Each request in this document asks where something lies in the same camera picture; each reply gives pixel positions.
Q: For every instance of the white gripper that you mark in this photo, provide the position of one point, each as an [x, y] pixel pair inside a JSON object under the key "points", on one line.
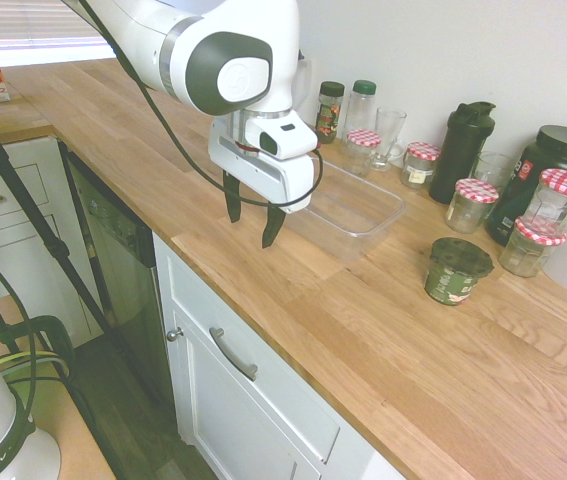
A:
{"points": [[263, 172]]}

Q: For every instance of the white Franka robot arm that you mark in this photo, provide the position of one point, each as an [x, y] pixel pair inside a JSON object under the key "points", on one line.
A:
{"points": [[163, 35]]}

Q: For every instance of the clear plastic rectangular container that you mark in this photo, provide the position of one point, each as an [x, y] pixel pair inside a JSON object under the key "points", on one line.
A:
{"points": [[353, 210]]}

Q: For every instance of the green cereal cup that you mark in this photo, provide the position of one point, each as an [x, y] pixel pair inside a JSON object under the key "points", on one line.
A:
{"points": [[455, 272]]}

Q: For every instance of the small jar red gingham lid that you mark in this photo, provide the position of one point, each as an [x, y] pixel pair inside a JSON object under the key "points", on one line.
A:
{"points": [[361, 150]]}

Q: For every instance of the spice bottle black lid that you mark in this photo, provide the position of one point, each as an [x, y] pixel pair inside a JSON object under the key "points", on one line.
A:
{"points": [[330, 112]]}

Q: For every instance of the white cabinet drawer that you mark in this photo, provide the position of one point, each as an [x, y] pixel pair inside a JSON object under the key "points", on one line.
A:
{"points": [[243, 350]]}

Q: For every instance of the silver round cabinet knob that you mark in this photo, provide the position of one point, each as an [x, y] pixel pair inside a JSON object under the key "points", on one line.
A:
{"points": [[174, 334]]}

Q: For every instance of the stainless steel dishwasher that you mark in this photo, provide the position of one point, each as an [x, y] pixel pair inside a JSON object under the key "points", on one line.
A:
{"points": [[118, 270]]}

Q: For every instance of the clear bottle green lid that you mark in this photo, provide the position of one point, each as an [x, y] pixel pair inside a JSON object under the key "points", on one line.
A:
{"points": [[361, 107]]}

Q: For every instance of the clear glass mug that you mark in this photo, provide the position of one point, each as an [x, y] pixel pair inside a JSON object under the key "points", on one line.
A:
{"points": [[388, 135]]}

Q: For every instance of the labelled jar red gingham lid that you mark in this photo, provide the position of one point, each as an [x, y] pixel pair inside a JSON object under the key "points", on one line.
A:
{"points": [[419, 167]]}

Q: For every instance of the black shaker bottle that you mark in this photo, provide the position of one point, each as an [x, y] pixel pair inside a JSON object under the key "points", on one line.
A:
{"points": [[460, 150]]}

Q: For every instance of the empty jar red gingham lid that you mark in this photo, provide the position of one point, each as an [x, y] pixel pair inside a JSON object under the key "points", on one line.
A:
{"points": [[470, 205]]}

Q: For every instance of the black tripod stand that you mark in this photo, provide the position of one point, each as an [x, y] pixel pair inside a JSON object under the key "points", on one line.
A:
{"points": [[23, 210]]}

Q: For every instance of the clear glass tumbler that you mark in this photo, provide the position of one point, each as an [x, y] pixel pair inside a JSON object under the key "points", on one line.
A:
{"points": [[493, 167]]}

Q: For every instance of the faceted jar red gingham lid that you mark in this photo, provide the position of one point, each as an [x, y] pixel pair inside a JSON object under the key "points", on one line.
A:
{"points": [[528, 252]]}

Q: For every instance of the white window blinds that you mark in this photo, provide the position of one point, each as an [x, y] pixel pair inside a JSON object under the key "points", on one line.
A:
{"points": [[23, 22]]}

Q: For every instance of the tall jar red gingham lid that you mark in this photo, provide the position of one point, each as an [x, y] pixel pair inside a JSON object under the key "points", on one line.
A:
{"points": [[558, 200]]}

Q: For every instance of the black protein powder tub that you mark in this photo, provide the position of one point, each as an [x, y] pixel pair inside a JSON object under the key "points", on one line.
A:
{"points": [[558, 150]]}

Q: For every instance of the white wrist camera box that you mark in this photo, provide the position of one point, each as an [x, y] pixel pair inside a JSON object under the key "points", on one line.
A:
{"points": [[283, 140]]}

